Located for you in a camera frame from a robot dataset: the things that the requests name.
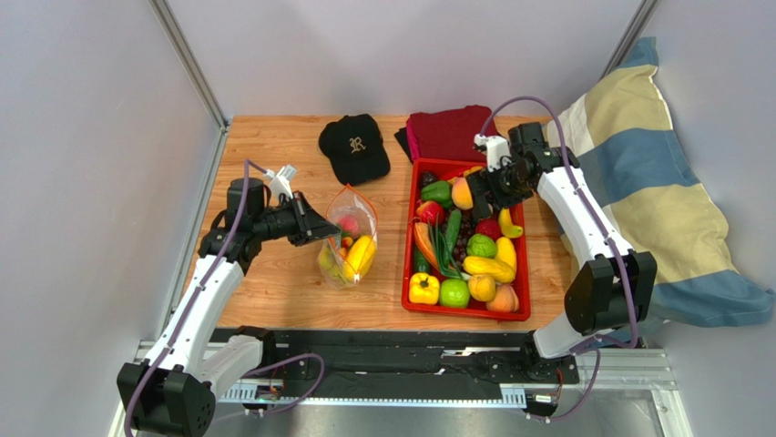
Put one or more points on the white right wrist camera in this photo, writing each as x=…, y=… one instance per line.
x=496, y=150

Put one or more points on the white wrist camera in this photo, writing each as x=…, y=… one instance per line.
x=496, y=150
x=280, y=182

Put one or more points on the orange fruit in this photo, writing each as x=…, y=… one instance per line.
x=482, y=288

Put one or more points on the red cabbage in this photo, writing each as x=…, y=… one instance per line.
x=490, y=228

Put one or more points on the striped blue yellow pillow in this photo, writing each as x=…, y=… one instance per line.
x=622, y=134

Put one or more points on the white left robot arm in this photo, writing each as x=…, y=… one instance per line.
x=173, y=391

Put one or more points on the peach at tray corner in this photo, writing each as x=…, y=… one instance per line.
x=505, y=300

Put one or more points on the yellow mango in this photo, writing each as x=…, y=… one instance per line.
x=359, y=259

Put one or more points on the pink peach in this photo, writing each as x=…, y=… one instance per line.
x=349, y=226

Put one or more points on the yellow bell pepper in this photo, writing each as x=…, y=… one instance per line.
x=424, y=289

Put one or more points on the green cabbage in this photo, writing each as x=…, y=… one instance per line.
x=480, y=245

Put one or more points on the black embroidered baseball cap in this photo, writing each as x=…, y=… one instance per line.
x=354, y=146

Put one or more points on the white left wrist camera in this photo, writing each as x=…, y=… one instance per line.
x=280, y=182

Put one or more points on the red plastic tray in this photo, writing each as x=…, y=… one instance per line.
x=448, y=169

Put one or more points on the dark purple grapes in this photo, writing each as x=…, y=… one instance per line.
x=466, y=231

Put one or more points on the large orange peach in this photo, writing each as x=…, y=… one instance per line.
x=461, y=194

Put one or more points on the folded dark red cloth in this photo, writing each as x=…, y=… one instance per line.
x=447, y=134

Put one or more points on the small yellow banana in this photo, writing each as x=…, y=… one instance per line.
x=507, y=227

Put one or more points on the yellow banana bunch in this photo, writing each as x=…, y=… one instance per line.
x=330, y=265

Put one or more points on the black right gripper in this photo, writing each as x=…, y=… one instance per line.
x=492, y=184

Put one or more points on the green cucumber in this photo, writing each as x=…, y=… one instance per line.
x=420, y=262

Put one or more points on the green bell pepper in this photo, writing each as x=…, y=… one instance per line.
x=440, y=192

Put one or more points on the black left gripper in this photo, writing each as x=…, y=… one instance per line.
x=308, y=224

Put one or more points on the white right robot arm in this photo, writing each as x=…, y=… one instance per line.
x=613, y=286

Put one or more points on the clear orange zip top bag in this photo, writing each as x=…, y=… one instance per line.
x=349, y=201

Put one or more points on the black mounting base rail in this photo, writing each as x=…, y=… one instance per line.
x=396, y=365

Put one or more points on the green lime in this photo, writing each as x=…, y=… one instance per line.
x=454, y=293

